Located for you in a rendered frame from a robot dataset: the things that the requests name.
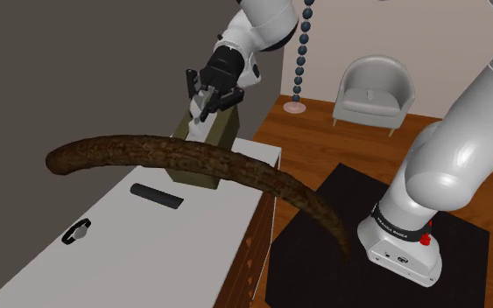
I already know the blue beaded floor lamp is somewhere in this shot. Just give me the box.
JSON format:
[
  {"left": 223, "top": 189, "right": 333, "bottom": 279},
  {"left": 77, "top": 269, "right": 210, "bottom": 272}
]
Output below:
[{"left": 282, "top": 0, "right": 316, "bottom": 115}]

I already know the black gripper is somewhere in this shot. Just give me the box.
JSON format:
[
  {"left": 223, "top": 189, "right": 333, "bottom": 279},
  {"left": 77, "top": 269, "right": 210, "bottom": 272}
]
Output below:
[{"left": 186, "top": 45, "right": 246, "bottom": 124}]

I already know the brown curved branch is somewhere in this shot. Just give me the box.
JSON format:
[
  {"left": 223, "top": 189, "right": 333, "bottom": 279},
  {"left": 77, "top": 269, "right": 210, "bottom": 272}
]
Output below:
[{"left": 45, "top": 134, "right": 352, "bottom": 262}]

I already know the olive tissue box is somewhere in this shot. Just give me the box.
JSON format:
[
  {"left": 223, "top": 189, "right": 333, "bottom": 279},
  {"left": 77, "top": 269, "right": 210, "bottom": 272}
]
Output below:
[{"left": 166, "top": 87, "right": 241, "bottom": 191}]

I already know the grey armchair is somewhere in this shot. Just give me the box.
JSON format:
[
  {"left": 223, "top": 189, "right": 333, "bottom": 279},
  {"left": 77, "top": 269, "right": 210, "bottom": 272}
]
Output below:
[{"left": 331, "top": 53, "right": 417, "bottom": 138}]

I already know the black cylinder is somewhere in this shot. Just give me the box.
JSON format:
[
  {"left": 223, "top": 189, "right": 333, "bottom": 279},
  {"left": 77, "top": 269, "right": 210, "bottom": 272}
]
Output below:
[{"left": 129, "top": 182, "right": 186, "bottom": 211}]

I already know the black wristwatch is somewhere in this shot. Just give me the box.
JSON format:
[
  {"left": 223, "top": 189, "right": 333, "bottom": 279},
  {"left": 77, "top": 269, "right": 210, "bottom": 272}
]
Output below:
[{"left": 60, "top": 217, "right": 93, "bottom": 247}]

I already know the black robot stand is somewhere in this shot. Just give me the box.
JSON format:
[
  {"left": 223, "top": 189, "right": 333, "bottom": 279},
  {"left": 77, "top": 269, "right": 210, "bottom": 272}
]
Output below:
[{"left": 264, "top": 163, "right": 491, "bottom": 308}]

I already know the white top wooden dresser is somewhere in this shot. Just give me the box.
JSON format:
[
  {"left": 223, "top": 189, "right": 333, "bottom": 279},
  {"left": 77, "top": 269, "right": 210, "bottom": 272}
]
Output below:
[{"left": 0, "top": 136, "right": 283, "bottom": 308}]

